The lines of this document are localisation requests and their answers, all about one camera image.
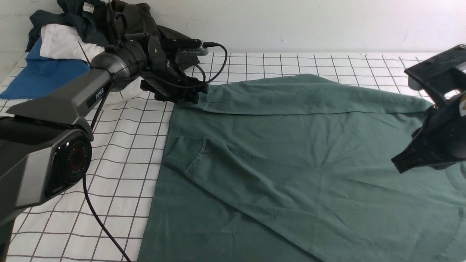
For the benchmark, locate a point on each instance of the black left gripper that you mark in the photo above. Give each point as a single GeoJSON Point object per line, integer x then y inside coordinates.
{"type": "Point", "coordinates": [165, 77]}

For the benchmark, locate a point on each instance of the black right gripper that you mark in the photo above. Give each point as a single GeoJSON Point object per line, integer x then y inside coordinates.
{"type": "Point", "coordinates": [440, 74]}

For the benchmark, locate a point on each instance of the green long sleeve shirt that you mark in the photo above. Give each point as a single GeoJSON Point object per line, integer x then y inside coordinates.
{"type": "Point", "coordinates": [298, 169]}

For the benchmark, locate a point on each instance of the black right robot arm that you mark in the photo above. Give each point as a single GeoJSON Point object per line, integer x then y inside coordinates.
{"type": "Point", "coordinates": [441, 141]}

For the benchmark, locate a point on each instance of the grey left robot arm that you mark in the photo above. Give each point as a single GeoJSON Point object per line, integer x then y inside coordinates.
{"type": "Point", "coordinates": [46, 142]}

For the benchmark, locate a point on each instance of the dark olive shirt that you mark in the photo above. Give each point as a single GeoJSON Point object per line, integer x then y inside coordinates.
{"type": "Point", "coordinates": [139, 20]}

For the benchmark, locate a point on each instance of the dark navy shirt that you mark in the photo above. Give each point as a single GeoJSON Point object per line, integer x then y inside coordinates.
{"type": "Point", "coordinates": [79, 14]}

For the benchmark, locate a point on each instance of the white shirt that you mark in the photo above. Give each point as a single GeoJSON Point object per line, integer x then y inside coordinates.
{"type": "Point", "coordinates": [63, 42]}

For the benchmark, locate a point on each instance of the blue shirt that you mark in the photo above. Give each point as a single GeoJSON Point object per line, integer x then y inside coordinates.
{"type": "Point", "coordinates": [41, 76]}

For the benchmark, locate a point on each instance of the white grid tablecloth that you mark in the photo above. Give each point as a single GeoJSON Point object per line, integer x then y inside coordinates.
{"type": "Point", "coordinates": [129, 141]}

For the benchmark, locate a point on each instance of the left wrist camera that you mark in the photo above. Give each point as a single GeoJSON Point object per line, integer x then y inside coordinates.
{"type": "Point", "coordinates": [184, 47]}

